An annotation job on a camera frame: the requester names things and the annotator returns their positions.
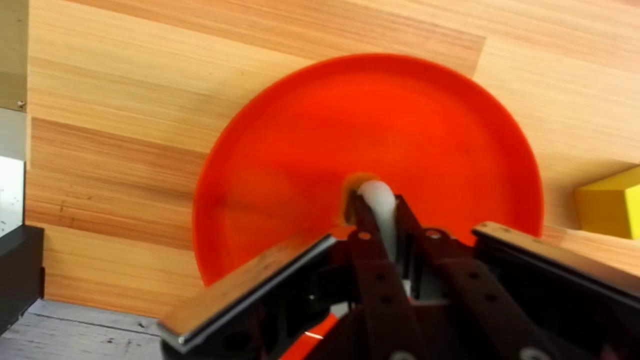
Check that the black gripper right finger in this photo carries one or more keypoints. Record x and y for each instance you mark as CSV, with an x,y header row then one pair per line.
x,y
566,266

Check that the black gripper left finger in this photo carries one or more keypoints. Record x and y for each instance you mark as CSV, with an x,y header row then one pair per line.
x,y
253,286

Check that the yellow block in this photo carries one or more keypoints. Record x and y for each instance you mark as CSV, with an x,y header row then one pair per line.
x,y
606,203

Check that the red plastic bowl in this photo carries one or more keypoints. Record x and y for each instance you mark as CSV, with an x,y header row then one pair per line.
x,y
333,133

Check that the white toy sink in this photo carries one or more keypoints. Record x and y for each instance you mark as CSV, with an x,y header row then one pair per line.
x,y
10,141

